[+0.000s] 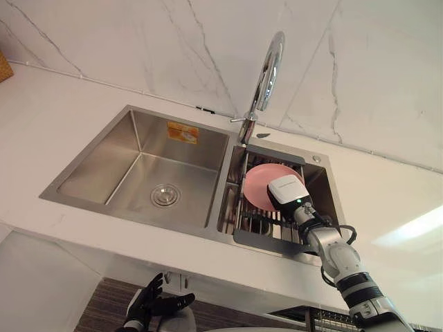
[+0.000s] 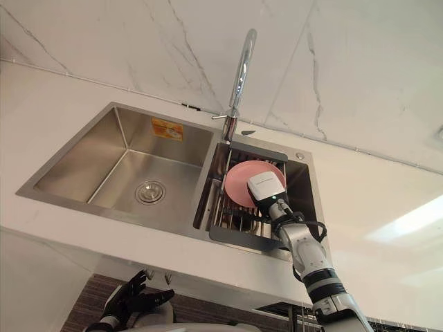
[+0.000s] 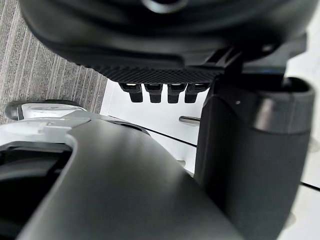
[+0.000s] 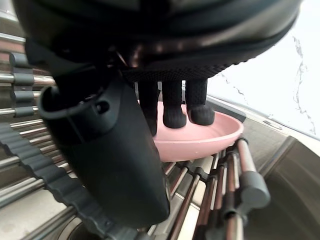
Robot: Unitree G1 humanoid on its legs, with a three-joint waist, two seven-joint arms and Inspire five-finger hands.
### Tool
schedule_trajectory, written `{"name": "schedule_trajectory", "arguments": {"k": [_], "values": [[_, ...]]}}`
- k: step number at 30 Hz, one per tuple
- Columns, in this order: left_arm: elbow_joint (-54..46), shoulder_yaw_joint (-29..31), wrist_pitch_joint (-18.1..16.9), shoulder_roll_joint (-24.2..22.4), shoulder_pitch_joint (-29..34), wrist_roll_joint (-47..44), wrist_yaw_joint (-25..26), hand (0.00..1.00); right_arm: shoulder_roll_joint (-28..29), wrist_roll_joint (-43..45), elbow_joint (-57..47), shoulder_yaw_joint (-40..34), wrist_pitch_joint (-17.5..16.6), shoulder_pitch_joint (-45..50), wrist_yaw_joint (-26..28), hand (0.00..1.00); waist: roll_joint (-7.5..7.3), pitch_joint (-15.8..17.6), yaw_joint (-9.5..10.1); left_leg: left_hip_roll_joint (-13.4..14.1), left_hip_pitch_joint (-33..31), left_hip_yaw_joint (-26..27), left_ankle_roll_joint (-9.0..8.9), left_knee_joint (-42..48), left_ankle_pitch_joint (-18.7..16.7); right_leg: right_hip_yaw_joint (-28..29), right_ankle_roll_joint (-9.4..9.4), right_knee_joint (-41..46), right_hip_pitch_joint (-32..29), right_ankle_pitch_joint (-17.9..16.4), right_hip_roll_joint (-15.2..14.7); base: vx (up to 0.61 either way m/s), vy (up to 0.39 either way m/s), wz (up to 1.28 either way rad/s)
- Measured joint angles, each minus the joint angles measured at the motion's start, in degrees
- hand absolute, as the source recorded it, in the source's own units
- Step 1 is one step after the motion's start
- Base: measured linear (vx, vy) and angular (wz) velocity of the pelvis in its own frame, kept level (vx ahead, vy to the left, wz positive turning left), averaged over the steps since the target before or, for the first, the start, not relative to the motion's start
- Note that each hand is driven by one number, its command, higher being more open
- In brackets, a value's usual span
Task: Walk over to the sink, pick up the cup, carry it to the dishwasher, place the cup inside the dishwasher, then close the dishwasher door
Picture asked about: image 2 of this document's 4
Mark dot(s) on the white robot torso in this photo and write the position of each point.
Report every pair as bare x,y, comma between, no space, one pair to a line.
194,323

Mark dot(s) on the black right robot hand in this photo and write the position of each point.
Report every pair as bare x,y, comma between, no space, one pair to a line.
264,189

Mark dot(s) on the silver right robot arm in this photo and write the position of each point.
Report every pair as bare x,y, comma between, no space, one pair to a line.
318,266

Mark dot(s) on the round sink drain strainer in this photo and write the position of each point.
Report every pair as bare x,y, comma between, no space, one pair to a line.
150,191

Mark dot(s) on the orange sink sticker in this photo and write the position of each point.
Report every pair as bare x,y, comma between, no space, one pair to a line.
167,129

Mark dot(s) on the round soap dispenser hole cap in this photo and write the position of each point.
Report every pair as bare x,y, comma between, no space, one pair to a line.
300,155

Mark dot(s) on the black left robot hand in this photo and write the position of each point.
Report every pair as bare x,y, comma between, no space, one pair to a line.
133,294

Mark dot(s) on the pink plate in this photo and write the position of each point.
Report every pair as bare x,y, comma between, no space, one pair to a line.
237,185

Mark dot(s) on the chrome gooseneck faucet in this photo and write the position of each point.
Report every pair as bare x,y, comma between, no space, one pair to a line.
239,83

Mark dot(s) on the stainless steel double sink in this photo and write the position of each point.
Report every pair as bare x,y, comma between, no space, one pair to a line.
114,166

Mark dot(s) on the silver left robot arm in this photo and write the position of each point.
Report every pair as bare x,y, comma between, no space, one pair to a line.
104,324

